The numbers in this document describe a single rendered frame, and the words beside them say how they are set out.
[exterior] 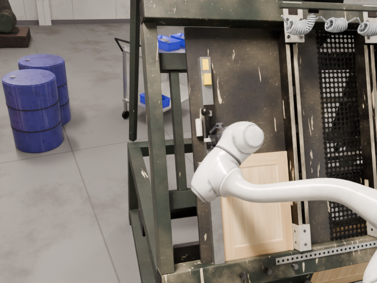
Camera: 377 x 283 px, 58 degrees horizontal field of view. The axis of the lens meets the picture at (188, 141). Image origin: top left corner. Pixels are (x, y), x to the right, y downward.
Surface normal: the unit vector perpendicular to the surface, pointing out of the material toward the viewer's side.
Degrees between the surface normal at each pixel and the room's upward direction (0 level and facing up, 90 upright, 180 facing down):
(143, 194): 0
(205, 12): 59
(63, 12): 90
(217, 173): 42
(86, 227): 0
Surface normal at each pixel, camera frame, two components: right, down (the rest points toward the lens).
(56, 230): 0.07, -0.86
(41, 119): 0.57, 0.45
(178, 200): 0.26, -0.02
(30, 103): 0.30, 0.50
